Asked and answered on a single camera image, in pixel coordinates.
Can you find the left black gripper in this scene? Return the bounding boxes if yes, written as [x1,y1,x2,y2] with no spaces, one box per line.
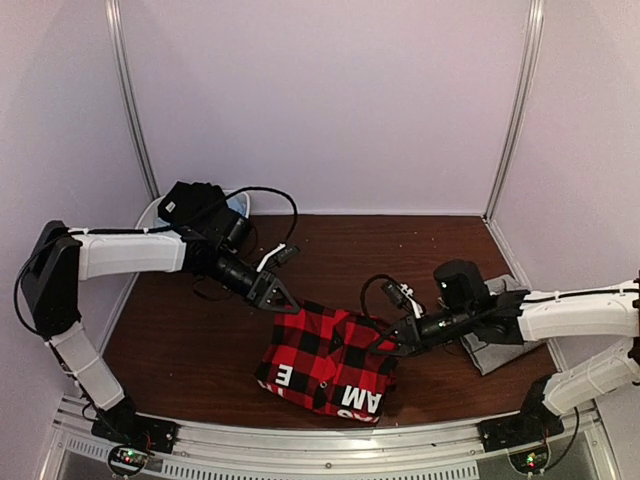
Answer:
[207,248,300,314]

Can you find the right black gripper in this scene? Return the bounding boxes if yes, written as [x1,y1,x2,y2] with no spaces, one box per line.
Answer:
[369,304,476,358]

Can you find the red black plaid shirt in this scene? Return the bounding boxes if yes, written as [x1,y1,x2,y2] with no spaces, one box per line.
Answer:
[255,301,398,424]

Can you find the white plastic laundry basket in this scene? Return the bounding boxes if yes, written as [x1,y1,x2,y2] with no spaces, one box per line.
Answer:
[137,188,252,224]

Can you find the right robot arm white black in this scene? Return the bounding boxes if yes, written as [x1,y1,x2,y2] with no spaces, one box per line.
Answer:
[370,272,639,442]

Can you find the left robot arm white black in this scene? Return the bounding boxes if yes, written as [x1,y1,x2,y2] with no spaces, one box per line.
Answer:
[13,220,299,444]

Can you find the folded grey button shirt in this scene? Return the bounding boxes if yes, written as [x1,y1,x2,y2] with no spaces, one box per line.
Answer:
[460,274,544,376]

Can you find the light blue shirt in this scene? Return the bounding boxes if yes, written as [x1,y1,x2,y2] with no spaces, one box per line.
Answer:
[152,193,250,224]

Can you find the black shirt in basket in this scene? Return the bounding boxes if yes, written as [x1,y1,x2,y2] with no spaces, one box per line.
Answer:
[157,181,224,224]

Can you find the right circuit board with leds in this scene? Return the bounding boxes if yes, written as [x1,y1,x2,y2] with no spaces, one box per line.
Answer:
[508,446,550,476]

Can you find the circuit board with leds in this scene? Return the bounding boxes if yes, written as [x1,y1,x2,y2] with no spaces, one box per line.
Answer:
[107,445,150,476]
[508,446,550,476]

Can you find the left circuit board with leds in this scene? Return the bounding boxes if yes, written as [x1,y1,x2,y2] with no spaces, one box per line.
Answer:
[107,445,150,476]

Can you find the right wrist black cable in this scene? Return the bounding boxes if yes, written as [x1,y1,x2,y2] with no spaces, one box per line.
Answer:
[359,273,401,319]

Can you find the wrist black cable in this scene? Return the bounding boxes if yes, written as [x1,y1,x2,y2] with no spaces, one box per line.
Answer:
[144,185,300,246]
[359,273,401,319]

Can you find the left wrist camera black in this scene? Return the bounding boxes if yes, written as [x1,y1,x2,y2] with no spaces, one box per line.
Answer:
[199,207,301,271]

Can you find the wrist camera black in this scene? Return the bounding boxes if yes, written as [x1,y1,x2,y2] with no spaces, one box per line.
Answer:
[382,258,489,316]
[199,207,301,271]

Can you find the front aluminium rail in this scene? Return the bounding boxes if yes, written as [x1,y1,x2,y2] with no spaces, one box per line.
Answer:
[35,395,622,479]

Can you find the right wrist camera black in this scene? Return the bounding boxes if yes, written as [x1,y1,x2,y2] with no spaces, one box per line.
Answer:
[382,258,489,316]

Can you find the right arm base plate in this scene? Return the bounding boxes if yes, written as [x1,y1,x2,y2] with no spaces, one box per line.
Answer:
[477,414,564,452]

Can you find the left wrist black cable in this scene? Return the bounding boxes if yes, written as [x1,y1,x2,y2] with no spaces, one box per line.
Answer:
[144,185,300,246]

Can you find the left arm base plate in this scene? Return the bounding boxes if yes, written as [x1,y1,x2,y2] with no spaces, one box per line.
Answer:
[91,412,178,454]

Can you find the right aluminium frame post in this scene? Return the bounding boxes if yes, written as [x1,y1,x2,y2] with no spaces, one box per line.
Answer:
[483,0,545,224]

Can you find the aluminium frame post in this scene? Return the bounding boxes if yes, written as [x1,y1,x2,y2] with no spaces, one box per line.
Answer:
[104,0,160,199]
[483,0,545,224]

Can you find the left aluminium frame post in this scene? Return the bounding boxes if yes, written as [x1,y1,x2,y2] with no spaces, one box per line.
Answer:
[104,0,160,199]

